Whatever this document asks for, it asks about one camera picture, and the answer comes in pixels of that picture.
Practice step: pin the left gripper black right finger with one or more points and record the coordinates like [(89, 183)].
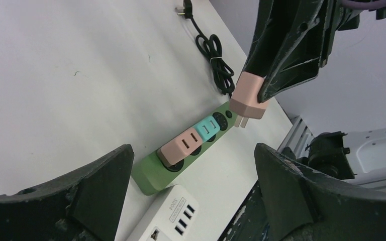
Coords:
[(302, 203)]

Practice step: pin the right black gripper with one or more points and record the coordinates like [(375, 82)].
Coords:
[(287, 43)]

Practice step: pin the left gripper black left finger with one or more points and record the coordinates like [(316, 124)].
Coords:
[(84, 204)]

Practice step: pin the dark green power strip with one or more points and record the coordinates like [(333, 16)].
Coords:
[(160, 168)]

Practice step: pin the beige plug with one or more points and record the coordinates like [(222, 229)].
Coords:
[(244, 101)]

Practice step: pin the long white power strip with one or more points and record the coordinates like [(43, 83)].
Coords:
[(170, 216)]

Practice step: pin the pink plug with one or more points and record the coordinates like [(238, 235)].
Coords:
[(179, 147)]

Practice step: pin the teal plug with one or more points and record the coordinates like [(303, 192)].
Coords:
[(207, 128)]

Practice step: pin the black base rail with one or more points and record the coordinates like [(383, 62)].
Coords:
[(250, 221)]

